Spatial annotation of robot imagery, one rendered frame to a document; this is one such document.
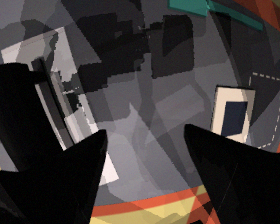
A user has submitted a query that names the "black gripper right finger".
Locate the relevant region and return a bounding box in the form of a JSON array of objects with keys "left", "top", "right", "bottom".
[{"left": 184, "top": 123, "right": 280, "bottom": 224}]

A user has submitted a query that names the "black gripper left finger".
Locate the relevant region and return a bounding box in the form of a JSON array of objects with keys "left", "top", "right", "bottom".
[{"left": 0, "top": 129, "right": 108, "bottom": 224}]

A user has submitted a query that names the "peach square tile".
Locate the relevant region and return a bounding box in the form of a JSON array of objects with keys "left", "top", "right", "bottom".
[{"left": 211, "top": 87, "right": 256, "bottom": 143}]

